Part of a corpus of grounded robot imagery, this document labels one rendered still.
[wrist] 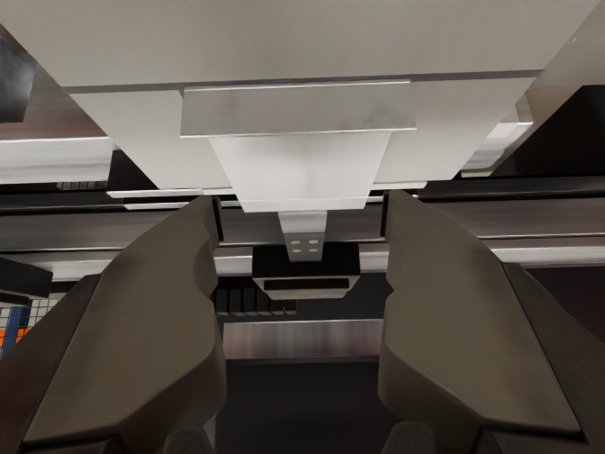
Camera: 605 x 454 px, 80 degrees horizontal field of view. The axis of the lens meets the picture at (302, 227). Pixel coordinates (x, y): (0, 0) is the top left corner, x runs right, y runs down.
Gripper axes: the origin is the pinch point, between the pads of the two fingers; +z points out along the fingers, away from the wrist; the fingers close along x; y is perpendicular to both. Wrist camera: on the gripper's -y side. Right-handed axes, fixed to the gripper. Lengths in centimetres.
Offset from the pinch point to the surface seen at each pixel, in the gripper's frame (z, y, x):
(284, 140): 5.9, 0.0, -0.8
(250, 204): 11.0, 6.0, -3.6
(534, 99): 168, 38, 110
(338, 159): 7.2, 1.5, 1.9
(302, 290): 19.8, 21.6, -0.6
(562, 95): 167, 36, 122
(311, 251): 18.6, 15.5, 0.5
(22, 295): 24, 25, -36
